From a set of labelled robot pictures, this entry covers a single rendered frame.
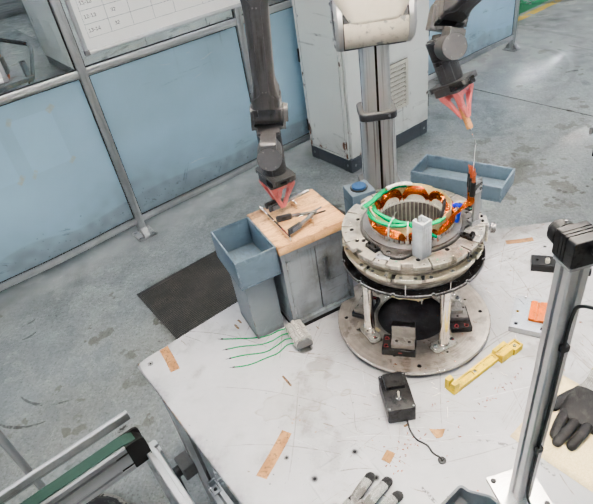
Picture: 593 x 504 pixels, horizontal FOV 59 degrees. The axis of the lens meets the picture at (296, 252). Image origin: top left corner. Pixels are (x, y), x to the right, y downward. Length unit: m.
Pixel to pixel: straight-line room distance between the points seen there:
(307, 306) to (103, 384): 1.43
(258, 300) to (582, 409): 0.77
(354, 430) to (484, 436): 0.27
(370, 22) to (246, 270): 0.70
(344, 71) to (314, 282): 2.18
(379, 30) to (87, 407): 1.95
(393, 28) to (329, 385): 0.91
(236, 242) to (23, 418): 1.59
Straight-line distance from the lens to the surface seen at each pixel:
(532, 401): 0.93
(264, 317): 1.39
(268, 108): 1.19
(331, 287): 1.41
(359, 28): 1.46
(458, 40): 1.29
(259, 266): 1.25
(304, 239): 1.26
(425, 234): 1.08
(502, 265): 1.61
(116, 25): 3.09
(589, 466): 1.23
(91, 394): 2.61
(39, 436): 2.59
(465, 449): 1.20
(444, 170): 1.57
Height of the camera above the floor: 1.80
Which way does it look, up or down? 37 degrees down
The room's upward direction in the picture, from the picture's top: 10 degrees counter-clockwise
